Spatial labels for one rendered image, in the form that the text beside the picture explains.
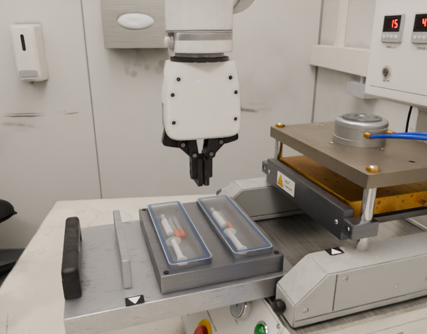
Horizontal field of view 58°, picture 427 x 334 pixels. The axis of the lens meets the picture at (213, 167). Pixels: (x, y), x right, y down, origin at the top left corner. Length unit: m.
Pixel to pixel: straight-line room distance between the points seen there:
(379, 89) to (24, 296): 0.83
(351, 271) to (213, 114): 0.26
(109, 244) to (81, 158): 1.62
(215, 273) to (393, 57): 0.51
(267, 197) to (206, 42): 0.36
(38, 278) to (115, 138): 1.28
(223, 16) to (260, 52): 1.64
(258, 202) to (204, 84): 0.32
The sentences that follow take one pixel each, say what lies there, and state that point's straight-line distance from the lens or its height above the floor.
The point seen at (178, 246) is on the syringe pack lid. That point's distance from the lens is 0.53.
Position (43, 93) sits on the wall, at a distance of 2.18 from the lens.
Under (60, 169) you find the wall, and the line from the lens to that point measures 2.26.
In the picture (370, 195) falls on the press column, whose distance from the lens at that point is 0.52.
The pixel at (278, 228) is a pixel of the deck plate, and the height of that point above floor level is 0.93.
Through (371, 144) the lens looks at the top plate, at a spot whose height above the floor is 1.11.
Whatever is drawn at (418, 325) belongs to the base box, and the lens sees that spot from 0.64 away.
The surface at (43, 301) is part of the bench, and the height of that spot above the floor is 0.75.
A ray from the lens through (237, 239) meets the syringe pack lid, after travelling 0.54.
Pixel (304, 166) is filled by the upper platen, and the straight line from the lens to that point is 0.67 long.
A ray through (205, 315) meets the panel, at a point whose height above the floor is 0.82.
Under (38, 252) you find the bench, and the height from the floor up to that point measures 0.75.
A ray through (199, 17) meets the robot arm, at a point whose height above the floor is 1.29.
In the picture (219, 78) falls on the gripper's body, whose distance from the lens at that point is 0.50.
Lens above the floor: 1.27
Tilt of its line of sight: 19 degrees down
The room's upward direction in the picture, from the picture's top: straight up
